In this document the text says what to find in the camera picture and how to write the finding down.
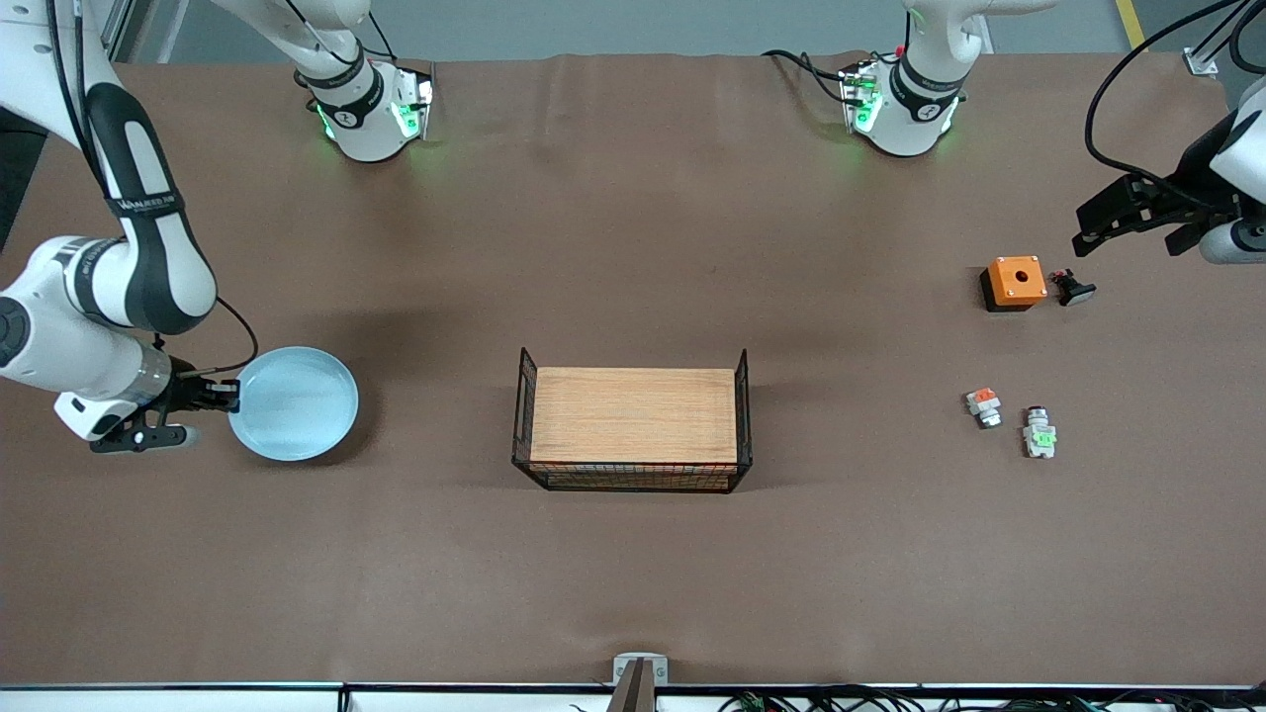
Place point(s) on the white table edge rail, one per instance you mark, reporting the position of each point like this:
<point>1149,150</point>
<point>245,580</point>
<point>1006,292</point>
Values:
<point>198,697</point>

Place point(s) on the white push-button switch green block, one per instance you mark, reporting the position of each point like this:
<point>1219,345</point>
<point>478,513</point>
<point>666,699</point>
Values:
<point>1039,435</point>

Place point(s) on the orange push-button enclosure box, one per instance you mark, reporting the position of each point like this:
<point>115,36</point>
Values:
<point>1016,280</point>

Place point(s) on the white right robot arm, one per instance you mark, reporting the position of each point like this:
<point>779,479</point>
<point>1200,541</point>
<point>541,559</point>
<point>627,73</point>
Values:
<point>148,247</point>

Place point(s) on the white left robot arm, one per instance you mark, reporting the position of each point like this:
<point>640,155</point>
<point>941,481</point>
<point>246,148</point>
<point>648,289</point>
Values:
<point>915,109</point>

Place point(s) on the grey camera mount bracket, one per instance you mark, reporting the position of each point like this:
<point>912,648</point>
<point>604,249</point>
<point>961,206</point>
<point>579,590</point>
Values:
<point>640,692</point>

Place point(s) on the black square push-button white cap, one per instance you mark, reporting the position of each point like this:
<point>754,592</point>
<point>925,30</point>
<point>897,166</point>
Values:
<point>1073,291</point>

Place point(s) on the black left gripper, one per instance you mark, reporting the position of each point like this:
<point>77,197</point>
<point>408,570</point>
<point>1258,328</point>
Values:
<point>1190,190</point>

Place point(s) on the small aluminium corner bracket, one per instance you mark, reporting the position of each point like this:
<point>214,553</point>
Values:
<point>1200,62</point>

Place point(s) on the white push-button switch orange block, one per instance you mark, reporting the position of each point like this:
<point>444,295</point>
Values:
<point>983,403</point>

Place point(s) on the aluminium frame profile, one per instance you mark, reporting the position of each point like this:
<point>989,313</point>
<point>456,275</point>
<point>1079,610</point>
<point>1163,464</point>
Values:
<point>124,25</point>

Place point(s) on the brown table cover sheet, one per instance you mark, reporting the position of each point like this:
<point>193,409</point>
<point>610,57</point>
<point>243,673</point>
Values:
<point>633,247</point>

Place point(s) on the light blue round plate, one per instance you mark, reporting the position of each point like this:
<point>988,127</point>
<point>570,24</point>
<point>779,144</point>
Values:
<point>297,405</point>

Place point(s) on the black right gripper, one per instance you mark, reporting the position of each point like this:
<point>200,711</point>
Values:
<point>186,388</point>

